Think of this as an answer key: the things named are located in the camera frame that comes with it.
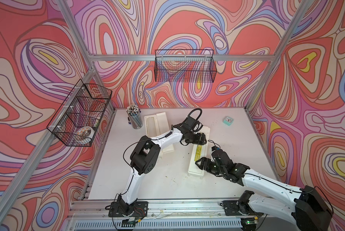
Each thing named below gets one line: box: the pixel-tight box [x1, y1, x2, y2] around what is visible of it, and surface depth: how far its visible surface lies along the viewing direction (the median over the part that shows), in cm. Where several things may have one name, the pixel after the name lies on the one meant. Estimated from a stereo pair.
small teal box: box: [222, 115, 235, 127], surface depth 112 cm
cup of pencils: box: [126, 104, 144, 129], surface depth 98 cm
